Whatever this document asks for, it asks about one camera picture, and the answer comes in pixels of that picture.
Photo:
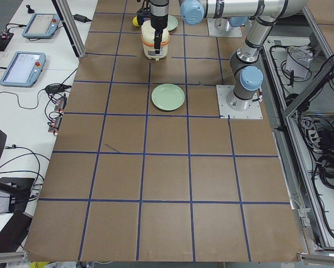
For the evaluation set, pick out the green plate far from toy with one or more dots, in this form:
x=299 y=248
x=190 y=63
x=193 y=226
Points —
x=168 y=97

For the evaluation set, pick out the black power adapter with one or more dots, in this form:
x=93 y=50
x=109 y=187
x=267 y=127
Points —
x=81 y=18

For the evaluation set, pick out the blue teach pendant far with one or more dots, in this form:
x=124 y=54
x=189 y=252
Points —
x=41 y=26

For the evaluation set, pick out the green plate near yellow toy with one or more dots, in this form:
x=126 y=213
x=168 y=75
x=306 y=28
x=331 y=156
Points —
x=172 y=23

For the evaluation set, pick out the aluminium frame post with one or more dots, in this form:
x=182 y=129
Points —
x=64 y=13

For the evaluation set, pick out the robot arm near yellow toy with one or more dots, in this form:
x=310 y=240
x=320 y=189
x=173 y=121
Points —
x=265 y=14

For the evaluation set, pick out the blue teach pendant near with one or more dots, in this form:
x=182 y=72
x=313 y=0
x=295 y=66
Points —
x=24 y=69

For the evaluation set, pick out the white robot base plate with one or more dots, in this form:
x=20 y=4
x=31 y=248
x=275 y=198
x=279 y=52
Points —
x=231 y=107

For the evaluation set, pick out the blue teach pendant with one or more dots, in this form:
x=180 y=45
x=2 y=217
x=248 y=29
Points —
x=24 y=69
x=41 y=26

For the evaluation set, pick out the second white robot base plate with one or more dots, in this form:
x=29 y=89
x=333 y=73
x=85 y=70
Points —
x=223 y=27

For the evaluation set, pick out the black gripper pressing arm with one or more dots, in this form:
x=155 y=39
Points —
x=158 y=22

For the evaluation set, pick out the yellow toy pepper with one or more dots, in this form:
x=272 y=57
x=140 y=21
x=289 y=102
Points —
x=135 y=22

